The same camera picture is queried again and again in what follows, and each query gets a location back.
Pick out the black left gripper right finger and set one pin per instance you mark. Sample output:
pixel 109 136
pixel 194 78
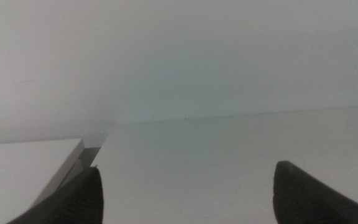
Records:
pixel 306 202

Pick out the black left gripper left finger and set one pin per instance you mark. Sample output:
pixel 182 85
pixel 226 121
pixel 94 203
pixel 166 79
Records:
pixel 76 202

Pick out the white side table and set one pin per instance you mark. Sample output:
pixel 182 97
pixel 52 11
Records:
pixel 17 174

